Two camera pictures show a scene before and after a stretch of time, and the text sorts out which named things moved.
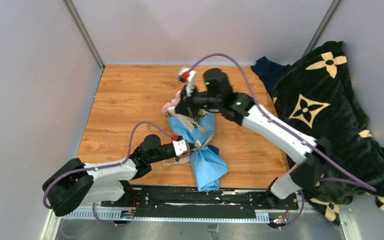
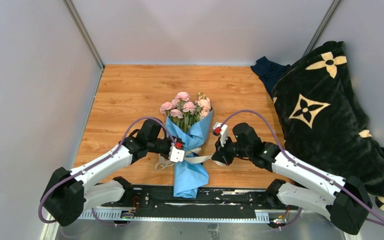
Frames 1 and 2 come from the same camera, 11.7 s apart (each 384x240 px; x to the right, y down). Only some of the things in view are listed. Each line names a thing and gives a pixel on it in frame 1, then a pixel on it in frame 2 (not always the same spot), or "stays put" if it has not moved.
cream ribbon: [198, 145] -> [193, 156]
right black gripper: [185, 106] -> [221, 154]
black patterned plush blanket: [318, 98] stays put
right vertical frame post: [321, 27] stays put
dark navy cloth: [268, 72] stays put
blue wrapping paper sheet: [208, 167] -> [190, 177]
